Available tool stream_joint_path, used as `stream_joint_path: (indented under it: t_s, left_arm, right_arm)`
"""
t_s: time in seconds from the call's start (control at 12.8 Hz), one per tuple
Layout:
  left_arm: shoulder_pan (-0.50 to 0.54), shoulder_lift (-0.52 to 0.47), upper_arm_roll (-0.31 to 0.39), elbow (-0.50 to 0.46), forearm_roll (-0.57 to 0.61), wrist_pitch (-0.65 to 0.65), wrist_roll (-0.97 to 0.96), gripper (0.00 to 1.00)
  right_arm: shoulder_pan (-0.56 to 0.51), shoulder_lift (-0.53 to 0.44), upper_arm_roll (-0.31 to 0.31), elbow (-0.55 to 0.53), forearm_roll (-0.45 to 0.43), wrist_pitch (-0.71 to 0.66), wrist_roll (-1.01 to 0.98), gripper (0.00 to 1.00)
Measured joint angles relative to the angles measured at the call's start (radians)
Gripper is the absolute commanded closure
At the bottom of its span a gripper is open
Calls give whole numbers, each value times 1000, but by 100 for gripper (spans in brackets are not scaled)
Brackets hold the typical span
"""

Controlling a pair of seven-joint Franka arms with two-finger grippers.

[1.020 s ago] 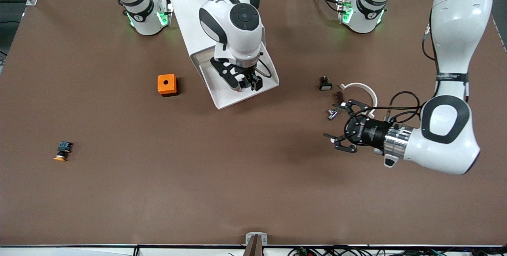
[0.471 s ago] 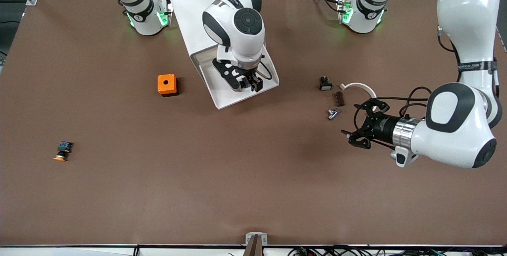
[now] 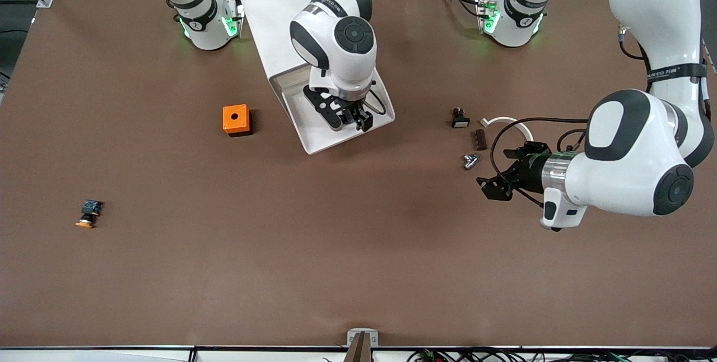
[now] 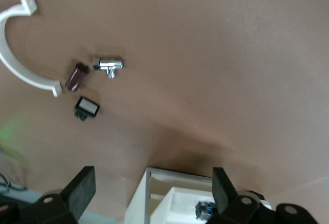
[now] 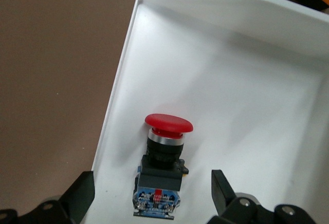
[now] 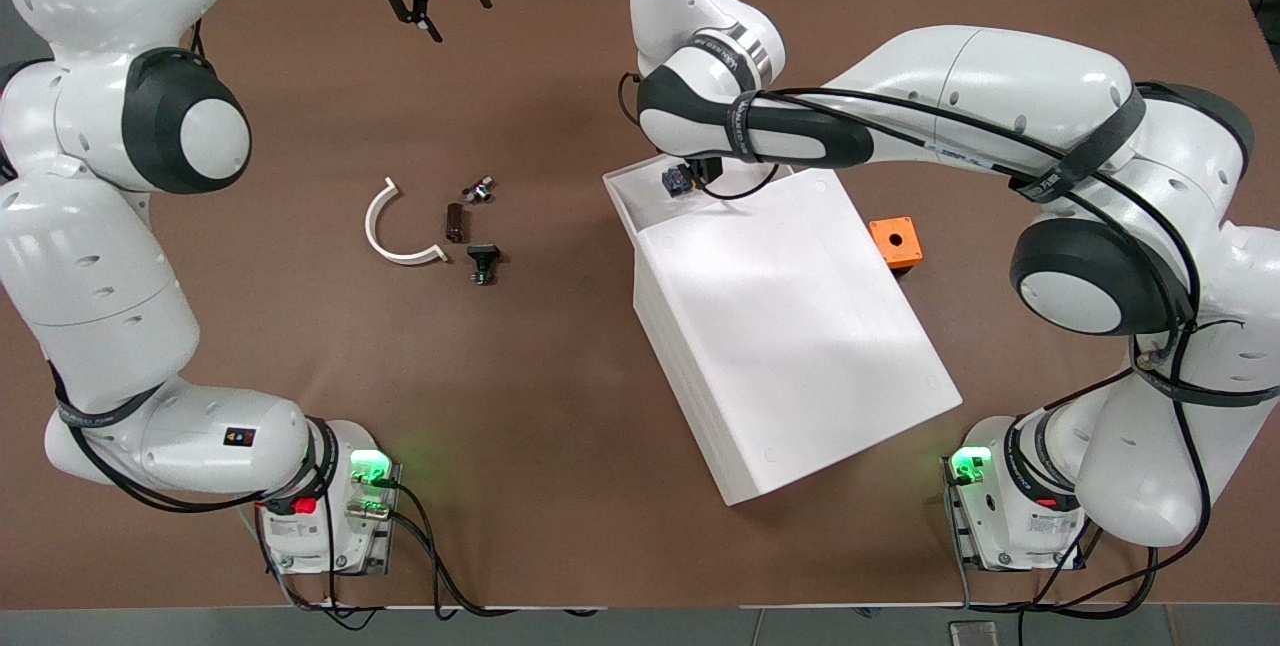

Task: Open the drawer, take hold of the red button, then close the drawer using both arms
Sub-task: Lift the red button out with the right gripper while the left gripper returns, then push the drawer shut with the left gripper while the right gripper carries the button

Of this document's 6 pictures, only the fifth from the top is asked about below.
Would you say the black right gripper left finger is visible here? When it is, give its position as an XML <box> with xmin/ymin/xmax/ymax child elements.
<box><xmin>0</xmin><ymin>171</ymin><xmax>96</xmax><ymax>224</ymax></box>

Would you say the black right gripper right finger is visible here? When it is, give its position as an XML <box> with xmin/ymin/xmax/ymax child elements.
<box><xmin>208</xmin><ymin>169</ymin><xmax>316</xmax><ymax>224</ymax></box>

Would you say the red mushroom push button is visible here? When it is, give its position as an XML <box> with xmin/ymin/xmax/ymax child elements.
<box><xmin>131</xmin><ymin>113</ymin><xmax>194</xmax><ymax>219</ymax></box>

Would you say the white plastic drawer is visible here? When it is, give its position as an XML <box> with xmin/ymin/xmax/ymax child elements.
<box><xmin>91</xmin><ymin>0</ymin><xmax>329</xmax><ymax>224</ymax></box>

